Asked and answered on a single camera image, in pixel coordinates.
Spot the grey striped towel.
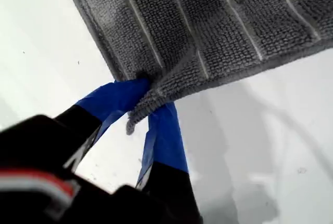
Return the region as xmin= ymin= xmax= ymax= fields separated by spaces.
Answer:
xmin=58 ymin=0 xmax=333 ymax=136

